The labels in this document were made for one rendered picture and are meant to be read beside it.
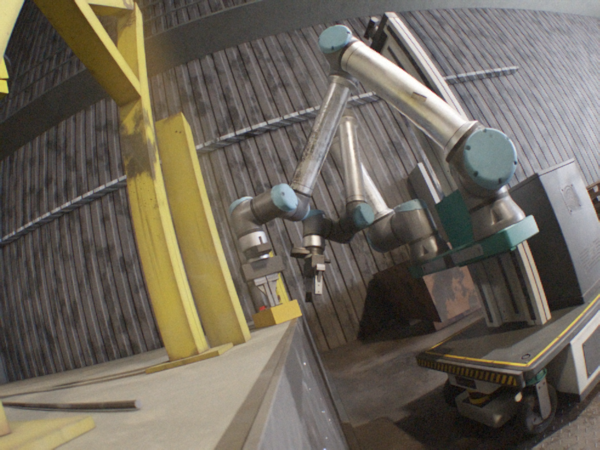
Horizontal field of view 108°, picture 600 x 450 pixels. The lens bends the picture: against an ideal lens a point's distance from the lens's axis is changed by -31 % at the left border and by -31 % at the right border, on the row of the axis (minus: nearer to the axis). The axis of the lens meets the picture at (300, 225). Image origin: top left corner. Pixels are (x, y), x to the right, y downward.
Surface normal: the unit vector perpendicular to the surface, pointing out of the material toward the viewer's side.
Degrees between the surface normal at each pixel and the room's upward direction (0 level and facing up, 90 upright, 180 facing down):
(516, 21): 90
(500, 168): 95
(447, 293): 106
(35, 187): 90
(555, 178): 90
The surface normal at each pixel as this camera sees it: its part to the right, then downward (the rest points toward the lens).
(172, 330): -0.01, -0.23
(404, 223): -0.80, 0.15
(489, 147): -0.33, -0.02
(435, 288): 0.08, 0.02
